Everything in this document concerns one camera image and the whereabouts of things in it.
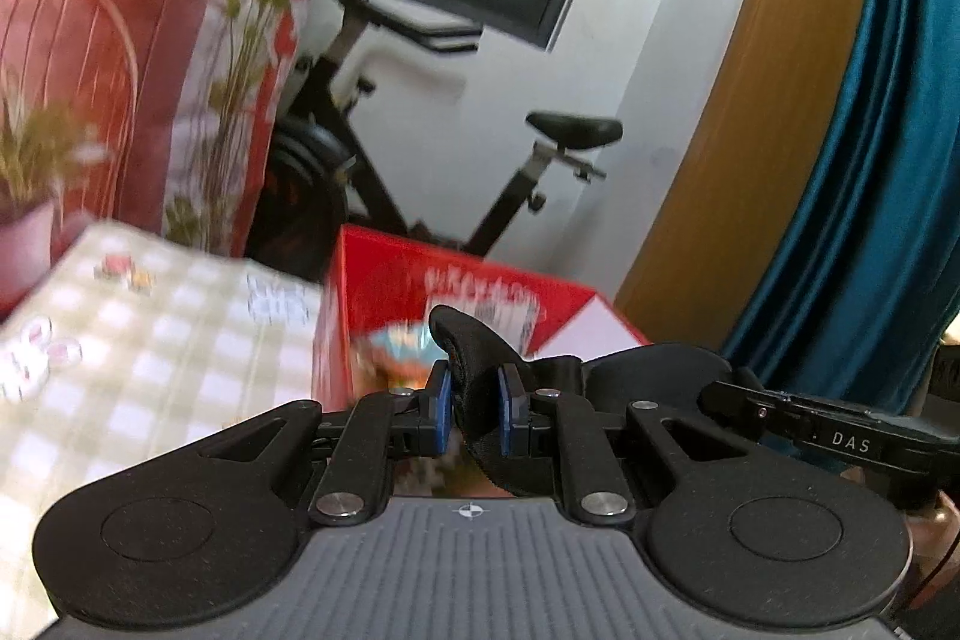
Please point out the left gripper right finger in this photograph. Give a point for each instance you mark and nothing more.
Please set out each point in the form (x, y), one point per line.
(555, 422)

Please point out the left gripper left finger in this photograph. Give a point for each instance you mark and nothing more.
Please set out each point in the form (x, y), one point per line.
(361, 447)

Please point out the person's right hand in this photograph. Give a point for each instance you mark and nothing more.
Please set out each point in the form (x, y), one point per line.
(929, 597)

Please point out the teal curtain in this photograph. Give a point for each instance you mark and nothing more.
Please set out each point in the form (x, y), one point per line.
(865, 280)

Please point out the checkered plaid tablecloth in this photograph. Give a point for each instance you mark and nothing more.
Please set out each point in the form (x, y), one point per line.
(133, 346)

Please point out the black exercise bike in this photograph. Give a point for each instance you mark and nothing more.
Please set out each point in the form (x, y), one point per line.
(319, 179)

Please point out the pink printed backdrop cloth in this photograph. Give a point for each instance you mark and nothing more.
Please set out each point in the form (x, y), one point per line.
(155, 113)

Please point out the brown wooden door frame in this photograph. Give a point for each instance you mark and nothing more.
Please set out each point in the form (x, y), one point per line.
(744, 172)

